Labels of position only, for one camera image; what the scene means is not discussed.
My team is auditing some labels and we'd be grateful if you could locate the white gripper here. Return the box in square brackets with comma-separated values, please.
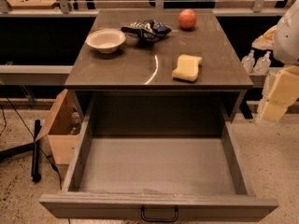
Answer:
[258, 65, 299, 122]

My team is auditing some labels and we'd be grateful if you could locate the blue chip bag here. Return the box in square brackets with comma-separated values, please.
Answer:
[121, 20, 172, 42]

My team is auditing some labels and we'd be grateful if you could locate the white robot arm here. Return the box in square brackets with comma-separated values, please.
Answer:
[252, 0, 299, 125]

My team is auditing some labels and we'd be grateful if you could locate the open grey top drawer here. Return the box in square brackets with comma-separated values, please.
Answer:
[40, 93, 278, 222]

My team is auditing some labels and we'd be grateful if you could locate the grey cabinet with top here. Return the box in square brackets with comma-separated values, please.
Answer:
[65, 9, 252, 115]

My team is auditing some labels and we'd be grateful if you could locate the clear plastic bottle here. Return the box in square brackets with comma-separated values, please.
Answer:
[253, 50, 271, 75]
[241, 49, 255, 73]

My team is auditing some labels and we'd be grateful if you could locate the yellow sponge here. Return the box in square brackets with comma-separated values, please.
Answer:
[172, 54, 202, 82]

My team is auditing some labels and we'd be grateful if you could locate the red apple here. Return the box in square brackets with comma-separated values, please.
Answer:
[178, 9, 197, 29]

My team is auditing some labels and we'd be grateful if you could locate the white bowl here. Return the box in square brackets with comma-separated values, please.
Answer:
[86, 29, 126, 54]

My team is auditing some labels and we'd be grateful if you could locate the cardboard box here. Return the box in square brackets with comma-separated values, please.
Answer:
[36, 90, 81, 164]

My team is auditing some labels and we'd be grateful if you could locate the black stand leg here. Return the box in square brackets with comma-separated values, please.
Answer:
[0, 119, 43, 183]

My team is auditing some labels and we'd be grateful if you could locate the black drawer handle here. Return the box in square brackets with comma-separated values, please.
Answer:
[141, 206, 178, 223]

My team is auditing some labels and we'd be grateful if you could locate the black cable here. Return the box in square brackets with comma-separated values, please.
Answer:
[0, 96, 64, 191]

